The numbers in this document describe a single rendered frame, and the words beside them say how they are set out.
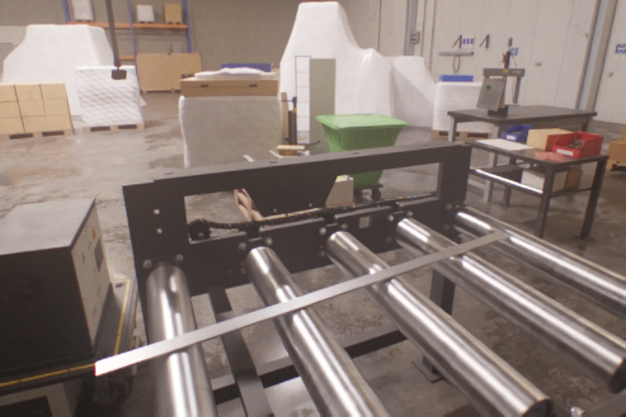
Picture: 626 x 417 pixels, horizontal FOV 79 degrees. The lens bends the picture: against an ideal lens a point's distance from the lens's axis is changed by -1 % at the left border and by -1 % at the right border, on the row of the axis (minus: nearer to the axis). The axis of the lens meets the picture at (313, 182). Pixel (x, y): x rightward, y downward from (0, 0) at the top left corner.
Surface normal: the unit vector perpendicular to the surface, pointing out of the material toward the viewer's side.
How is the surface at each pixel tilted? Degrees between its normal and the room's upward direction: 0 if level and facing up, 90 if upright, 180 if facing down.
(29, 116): 90
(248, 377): 0
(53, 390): 90
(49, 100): 90
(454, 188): 90
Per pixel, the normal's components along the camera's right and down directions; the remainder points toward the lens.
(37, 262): 0.33, 0.29
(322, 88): -0.09, 0.31
